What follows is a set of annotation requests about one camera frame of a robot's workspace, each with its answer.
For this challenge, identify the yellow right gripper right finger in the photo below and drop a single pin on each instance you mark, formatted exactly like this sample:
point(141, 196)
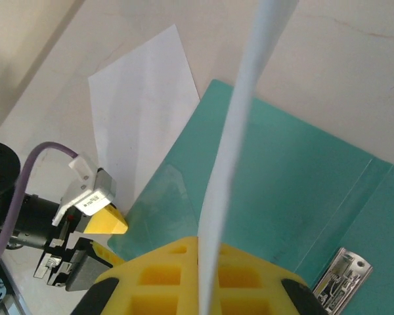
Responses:
point(249, 285)

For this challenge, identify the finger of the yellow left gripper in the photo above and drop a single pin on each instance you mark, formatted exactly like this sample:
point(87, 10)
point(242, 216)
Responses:
point(85, 269)
point(108, 224)

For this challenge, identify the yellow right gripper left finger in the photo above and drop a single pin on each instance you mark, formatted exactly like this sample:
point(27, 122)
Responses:
point(157, 282)

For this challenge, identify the metal folder clip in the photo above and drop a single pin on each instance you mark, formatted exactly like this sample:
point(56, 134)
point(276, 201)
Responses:
point(341, 282)

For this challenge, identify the white paper sheet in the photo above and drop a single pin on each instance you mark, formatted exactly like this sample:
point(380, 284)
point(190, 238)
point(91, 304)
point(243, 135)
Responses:
point(236, 131)
point(141, 115)

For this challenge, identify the green plastic folder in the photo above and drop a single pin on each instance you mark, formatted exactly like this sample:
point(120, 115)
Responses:
point(282, 164)

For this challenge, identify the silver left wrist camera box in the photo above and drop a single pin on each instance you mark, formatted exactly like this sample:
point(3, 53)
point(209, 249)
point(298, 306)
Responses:
point(95, 193)

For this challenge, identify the aluminium table edge rail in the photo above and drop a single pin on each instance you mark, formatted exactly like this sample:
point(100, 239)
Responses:
point(24, 72)

